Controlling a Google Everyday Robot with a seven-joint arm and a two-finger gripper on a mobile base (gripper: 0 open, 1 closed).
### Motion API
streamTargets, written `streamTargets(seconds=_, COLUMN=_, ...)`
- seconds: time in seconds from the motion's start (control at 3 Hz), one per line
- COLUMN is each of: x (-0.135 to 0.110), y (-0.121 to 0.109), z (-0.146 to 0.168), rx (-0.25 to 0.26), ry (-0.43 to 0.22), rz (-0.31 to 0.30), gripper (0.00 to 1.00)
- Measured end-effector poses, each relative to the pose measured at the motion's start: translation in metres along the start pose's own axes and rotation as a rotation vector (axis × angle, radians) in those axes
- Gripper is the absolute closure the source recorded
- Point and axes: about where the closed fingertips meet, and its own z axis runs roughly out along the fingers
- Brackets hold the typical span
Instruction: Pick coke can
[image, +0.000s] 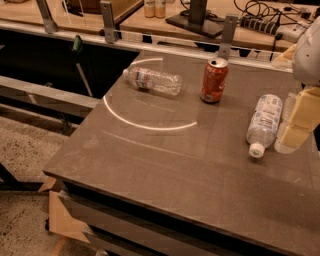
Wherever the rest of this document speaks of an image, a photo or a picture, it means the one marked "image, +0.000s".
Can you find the white power adapter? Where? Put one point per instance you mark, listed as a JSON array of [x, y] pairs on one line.
[[292, 32]]

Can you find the black monitor stand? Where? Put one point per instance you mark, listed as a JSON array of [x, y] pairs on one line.
[[195, 21]]

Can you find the right metal bracket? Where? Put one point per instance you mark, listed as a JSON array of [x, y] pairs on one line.
[[228, 32]]

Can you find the left small tan bottle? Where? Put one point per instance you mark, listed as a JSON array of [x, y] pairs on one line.
[[149, 8]]

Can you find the metal bracket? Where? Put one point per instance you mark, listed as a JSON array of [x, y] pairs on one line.
[[49, 24], [228, 32], [108, 21]]

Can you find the clear bottle lying left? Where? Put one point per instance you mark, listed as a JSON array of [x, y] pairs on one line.
[[153, 80]]

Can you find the right small tan bottle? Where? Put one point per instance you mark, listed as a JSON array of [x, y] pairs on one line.
[[160, 8]]

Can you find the black power strip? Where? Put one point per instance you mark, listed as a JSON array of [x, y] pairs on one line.
[[260, 25]]

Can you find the metal guard rail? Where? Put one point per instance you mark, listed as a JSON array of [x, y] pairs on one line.
[[180, 47]]

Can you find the clear bottle white cap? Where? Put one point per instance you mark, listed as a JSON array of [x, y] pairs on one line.
[[264, 124]]

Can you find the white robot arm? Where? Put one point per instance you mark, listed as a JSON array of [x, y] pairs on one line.
[[306, 64]]

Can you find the middle metal bracket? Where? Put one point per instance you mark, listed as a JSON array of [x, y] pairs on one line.
[[108, 21]]

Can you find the left metal bracket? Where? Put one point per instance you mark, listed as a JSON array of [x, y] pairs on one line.
[[49, 24]]

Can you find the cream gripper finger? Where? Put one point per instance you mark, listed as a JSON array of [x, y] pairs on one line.
[[301, 115]]

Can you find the red coke can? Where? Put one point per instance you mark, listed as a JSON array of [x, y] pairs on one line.
[[214, 80]]

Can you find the small tan bottle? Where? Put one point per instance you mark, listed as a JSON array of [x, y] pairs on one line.
[[160, 8], [149, 8]]

